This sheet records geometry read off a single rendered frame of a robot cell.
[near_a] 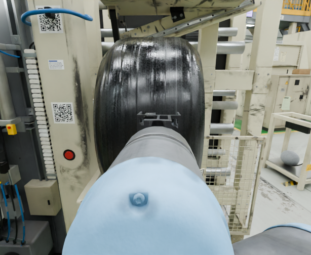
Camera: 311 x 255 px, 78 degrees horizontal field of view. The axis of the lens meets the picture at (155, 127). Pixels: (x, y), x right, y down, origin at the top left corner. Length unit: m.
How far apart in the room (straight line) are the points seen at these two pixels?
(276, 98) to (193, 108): 4.47
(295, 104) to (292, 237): 5.11
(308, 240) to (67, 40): 0.71
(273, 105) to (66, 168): 4.53
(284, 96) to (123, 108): 4.73
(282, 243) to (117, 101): 0.39
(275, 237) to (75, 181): 0.70
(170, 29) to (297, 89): 4.46
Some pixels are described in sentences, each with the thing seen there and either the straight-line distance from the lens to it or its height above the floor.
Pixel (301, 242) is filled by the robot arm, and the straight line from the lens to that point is 0.26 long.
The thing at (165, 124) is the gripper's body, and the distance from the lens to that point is 0.25.
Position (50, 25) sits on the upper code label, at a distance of 0.74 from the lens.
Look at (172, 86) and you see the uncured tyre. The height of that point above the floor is 1.33.
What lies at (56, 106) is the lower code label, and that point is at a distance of 0.75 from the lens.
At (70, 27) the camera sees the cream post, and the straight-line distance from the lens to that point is 0.72.
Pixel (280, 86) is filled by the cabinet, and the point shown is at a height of 1.00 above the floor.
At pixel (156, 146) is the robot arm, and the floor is 1.31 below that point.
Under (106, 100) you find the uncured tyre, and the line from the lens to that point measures 0.49.
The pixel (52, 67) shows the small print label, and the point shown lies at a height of 1.37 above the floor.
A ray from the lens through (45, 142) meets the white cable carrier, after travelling 0.83.
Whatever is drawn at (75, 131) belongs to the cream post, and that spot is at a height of 1.15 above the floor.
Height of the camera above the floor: 1.37
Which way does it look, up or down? 17 degrees down
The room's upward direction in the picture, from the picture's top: straight up
